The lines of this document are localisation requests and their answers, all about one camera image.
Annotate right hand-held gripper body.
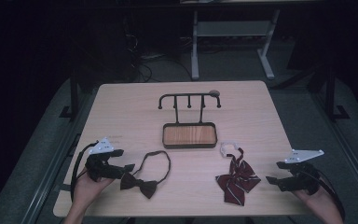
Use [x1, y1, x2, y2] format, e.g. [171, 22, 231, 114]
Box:
[276, 148, 325, 196]

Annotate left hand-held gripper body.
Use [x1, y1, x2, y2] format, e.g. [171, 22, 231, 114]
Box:
[85, 137, 125, 183]

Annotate black bow tie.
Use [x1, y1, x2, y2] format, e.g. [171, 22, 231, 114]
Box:
[119, 150, 172, 200]

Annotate dark red striped bow tie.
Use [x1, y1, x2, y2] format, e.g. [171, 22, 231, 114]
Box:
[214, 141, 262, 207]

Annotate black hook rack wooden tray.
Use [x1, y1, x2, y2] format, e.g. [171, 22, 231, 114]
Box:
[158, 91, 223, 150]

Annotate person's left hand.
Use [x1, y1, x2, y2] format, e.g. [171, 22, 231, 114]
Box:
[73, 169, 116, 210]

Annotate person's right hand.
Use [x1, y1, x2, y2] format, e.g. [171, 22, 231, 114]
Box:
[292, 185, 339, 217]

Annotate grey power strip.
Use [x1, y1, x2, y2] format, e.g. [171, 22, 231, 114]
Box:
[141, 53, 166, 61]

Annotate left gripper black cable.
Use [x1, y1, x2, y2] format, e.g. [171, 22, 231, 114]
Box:
[70, 141, 100, 203]

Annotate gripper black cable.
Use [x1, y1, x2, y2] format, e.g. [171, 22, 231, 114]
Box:
[70, 141, 100, 203]
[304, 169, 347, 221]

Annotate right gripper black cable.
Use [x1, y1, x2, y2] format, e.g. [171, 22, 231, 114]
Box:
[304, 169, 347, 221]

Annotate black stand post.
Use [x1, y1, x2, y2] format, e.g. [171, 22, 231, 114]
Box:
[59, 73, 79, 120]
[324, 66, 351, 122]

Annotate bundle of black floor cables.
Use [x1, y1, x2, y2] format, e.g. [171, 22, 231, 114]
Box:
[122, 18, 194, 84]

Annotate white metal stand frame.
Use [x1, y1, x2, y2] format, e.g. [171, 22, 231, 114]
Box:
[190, 8, 282, 81]

